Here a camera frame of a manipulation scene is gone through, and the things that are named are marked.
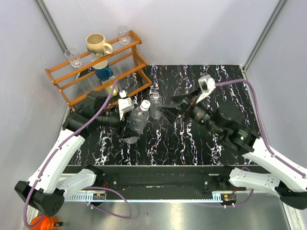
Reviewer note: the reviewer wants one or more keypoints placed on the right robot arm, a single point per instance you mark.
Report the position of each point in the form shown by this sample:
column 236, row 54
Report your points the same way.
column 283, row 179

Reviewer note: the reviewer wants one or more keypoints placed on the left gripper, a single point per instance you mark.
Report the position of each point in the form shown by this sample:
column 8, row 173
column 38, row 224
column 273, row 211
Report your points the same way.
column 125, row 132

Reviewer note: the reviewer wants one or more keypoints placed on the orange wooden shelf rack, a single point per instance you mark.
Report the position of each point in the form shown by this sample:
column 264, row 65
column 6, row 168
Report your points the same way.
column 126, row 63

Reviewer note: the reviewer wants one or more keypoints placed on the clear drinking glass left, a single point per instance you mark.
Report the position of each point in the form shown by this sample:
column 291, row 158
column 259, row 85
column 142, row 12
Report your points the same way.
column 73, row 56

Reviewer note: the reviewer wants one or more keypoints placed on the yellow ceramic mug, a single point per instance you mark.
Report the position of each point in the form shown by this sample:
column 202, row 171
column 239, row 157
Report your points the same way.
column 109, row 88

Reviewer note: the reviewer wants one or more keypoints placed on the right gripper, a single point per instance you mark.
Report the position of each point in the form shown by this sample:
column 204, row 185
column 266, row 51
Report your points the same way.
column 171, row 113

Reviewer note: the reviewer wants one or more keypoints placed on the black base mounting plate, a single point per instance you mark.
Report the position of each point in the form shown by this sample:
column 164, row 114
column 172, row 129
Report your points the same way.
column 203, row 178

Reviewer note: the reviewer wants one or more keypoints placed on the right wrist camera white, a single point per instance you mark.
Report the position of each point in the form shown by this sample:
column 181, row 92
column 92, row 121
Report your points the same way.
column 207, row 86

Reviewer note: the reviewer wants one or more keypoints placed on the beige ceramic mug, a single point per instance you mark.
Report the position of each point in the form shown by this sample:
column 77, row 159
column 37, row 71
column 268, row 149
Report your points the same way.
column 98, row 46

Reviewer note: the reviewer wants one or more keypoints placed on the white bottle cap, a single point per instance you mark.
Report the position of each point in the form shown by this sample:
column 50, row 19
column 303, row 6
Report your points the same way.
column 145, row 105

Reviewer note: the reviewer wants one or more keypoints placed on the clear drinking glass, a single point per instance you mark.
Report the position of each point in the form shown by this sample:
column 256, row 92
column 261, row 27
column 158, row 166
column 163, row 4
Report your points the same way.
column 73, row 56
column 123, row 35

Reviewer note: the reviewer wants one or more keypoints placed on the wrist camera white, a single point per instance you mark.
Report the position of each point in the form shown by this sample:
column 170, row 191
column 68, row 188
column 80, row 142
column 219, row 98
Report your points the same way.
column 125, row 104
column 207, row 86

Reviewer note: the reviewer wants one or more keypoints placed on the clear drinking glass right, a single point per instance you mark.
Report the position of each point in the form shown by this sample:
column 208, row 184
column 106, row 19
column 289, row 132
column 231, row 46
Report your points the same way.
column 123, row 35

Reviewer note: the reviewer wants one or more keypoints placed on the clear plastic bottle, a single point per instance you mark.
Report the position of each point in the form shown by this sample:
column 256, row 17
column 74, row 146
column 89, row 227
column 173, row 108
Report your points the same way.
column 155, row 101
column 137, row 120

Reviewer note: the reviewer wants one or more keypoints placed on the blue ceramic mug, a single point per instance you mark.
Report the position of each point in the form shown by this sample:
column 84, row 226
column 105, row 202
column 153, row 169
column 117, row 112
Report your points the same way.
column 103, row 71

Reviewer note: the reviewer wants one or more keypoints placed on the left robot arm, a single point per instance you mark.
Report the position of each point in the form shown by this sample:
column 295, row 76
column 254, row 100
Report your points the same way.
column 44, row 190

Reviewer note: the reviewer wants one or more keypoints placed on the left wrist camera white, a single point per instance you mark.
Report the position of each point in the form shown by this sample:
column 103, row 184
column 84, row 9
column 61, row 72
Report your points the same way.
column 125, row 104

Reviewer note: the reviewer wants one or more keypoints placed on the orange cup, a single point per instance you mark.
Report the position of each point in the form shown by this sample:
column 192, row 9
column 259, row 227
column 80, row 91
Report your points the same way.
column 46, row 223

